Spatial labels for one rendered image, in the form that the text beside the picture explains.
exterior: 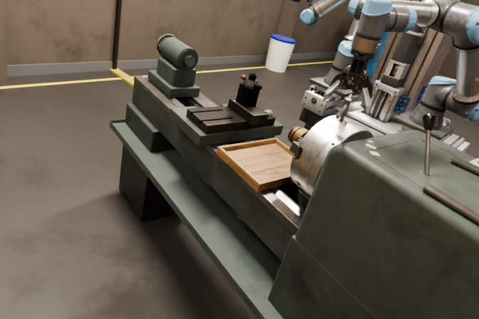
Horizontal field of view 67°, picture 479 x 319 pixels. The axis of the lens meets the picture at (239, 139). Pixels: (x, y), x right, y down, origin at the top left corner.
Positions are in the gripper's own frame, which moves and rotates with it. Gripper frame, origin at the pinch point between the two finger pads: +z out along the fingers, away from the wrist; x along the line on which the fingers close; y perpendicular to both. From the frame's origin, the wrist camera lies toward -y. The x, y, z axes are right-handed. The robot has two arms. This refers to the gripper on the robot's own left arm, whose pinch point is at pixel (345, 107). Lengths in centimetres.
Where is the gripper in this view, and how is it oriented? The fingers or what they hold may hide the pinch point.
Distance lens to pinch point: 127.0
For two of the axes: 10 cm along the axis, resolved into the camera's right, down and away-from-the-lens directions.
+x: 9.0, 3.2, -2.9
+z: -1.5, 8.5, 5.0
